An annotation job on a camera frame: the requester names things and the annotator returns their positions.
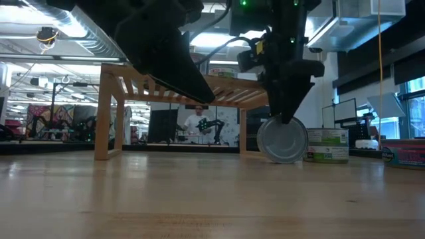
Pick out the black monitor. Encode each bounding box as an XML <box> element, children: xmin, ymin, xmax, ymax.
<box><xmin>147</xmin><ymin>108</ymin><xmax>179</xmax><ymax>144</ymax></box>

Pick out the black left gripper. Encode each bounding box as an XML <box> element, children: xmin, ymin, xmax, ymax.
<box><xmin>114</xmin><ymin>0</ymin><xmax>216</xmax><ymax>104</ymax></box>

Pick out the black yellow cable reel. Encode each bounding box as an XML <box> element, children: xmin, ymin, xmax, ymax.
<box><xmin>35</xmin><ymin>26</ymin><xmax>60</xmax><ymax>46</ymax></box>

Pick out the yellow hanging cord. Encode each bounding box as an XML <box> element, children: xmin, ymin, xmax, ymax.
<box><xmin>377</xmin><ymin>0</ymin><xmax>383</xmax><ymax>151</ymax></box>

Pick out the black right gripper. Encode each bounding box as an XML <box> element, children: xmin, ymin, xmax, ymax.
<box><xmin>258</xmin><ymin>33</ymin><xmax>325</xmax><ymax>125</ymax></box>

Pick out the silver ceiling duct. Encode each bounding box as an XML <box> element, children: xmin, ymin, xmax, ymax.
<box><xmin>305</xmin><ymin>0</ymin><xmax>406</xmax><ymax>53</ymax></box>
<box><xmin>19</xmin><ymin>0</ymin><xmax>129</xmax><ymax>62</ymax></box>

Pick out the person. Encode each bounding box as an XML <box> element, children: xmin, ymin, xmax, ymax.
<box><xmin>181</xmin><ymin>104</ymin><xmax>216</xmax><ymax>145</ymax></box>

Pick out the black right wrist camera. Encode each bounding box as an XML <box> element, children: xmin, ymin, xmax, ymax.
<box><xmin>237</xmin><ymin>49</ymin><xmax>263</xmax><ymax>72</ymax></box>

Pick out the gold-top blue pink can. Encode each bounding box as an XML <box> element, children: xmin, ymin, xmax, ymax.
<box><xmin>381</xmin><ymin>138</ymin><xmax>425</xmax><ymax>171</ymax></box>

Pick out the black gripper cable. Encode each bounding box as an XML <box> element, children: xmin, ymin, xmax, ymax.
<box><xmin>194</xmin><ymin>35</ymin><xmax>255</xmax><ymax>66</ymax></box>

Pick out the colourful patterned panel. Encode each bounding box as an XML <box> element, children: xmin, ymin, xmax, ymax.
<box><xmin>25</xmin><ymin>104</ymin><xmax>76</xmax><ymax>140</ymax></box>

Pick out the wooden slatted shelf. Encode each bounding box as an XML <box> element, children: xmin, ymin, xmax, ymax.
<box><xmin>94</xmin><ymin>62</ymin><xmax>270</xmax><ymax>162</ymax></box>

